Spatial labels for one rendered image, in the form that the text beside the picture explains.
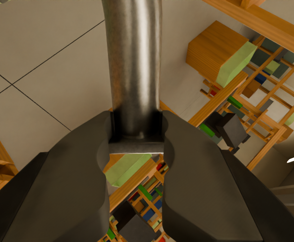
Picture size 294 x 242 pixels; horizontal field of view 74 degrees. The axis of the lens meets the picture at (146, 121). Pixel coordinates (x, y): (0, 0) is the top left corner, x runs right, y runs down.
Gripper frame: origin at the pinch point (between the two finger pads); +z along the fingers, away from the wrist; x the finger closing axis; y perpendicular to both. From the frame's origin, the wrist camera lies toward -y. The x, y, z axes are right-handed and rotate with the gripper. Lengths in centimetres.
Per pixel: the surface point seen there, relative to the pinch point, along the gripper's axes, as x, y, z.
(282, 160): 722, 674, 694
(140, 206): 1, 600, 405
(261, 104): 282, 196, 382
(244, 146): 554, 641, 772
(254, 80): 291, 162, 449
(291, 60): 494, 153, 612
